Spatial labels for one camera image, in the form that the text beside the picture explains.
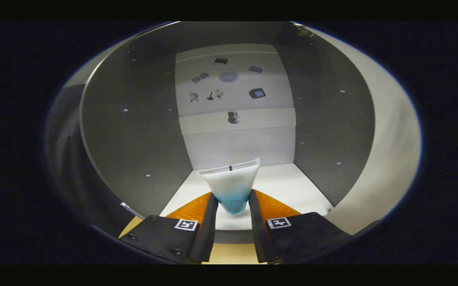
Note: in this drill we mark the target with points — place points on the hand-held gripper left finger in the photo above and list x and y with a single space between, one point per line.
209 230

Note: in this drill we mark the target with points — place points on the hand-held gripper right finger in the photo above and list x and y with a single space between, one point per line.
257 230

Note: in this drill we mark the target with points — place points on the white blue tube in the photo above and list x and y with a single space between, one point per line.
231 186

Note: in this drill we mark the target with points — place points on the grey cabinet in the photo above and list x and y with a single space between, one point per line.
133 139

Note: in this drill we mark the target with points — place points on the black backdrop cloth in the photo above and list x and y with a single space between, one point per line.
66 151

